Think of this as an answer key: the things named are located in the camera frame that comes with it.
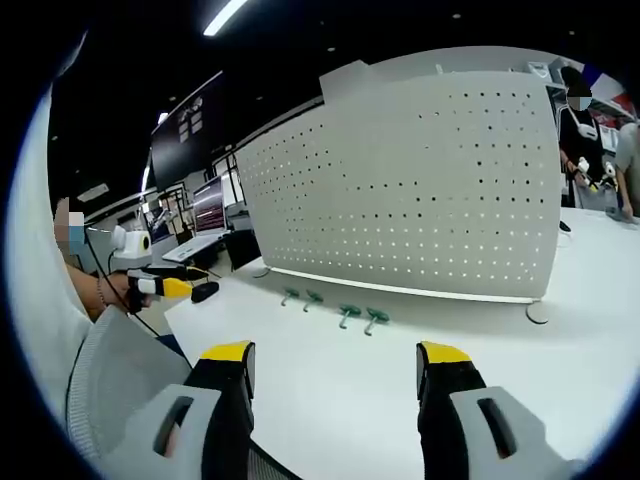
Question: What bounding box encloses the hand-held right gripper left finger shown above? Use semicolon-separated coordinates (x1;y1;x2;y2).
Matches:
102;340;257;480

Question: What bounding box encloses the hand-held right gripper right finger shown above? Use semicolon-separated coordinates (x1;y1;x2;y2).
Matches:
415;340;592;480

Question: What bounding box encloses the white perforated mounting plate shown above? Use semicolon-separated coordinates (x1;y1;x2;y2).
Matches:
233;46;564;324

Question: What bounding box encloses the person's left hand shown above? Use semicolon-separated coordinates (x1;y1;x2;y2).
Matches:
102;272;152;314

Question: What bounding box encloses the white laptop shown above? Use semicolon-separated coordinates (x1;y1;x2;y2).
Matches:
161;231;232;265

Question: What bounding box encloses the black computer mouse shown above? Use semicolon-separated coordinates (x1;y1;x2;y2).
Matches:
190;280;221;304

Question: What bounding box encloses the computer monitor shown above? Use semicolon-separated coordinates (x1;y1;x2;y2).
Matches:
192;175;227;234

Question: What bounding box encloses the black monitor back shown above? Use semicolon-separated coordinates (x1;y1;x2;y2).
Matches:
227;228;263;272

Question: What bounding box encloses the person's white shirt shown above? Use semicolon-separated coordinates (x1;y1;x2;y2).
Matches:
8;84;96;451

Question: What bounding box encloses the ceiling light strip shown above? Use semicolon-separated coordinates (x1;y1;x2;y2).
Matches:
202;0;250;37

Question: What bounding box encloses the large black wall screen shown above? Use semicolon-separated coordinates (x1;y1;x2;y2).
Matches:
149;69;226;192

